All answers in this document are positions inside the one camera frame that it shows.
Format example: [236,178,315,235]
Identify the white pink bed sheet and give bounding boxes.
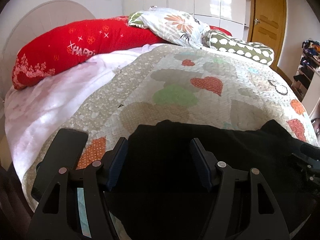
[4,44,158,179]

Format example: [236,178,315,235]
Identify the white shelf with clutter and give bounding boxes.
[291,39,319,117]

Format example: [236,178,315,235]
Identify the black pants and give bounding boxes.
[108,120,319,239]

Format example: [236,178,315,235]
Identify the heart-patterned quilt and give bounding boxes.
[21,43,320,240]

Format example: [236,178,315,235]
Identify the wooden door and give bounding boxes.
[248,0,286,70]

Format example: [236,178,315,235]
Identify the red long pillow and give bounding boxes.
[11,15,233,91]

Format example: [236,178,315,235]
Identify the green patterned bolster pillow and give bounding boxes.
[202,30,274,66]

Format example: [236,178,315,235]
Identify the round beige headboard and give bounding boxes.
[1,0,95,98]

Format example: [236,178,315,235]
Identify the floral white pillow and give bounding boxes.
[128,6,210,48]

